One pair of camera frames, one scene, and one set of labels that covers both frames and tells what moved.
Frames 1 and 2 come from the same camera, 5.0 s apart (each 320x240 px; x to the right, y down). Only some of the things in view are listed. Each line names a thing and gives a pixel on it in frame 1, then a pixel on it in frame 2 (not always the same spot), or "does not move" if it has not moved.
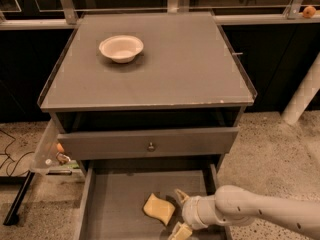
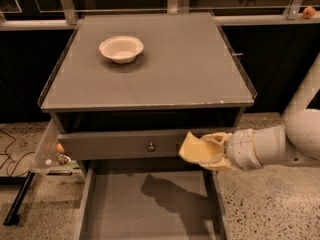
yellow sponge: (159, 209) -> (198, 149)
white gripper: (191, 211) -> (242, 149)
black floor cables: (11, 158) does not move
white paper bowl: (121, 48) does not move
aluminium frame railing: (177, 3) does not move
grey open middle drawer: (114, 193) does not move
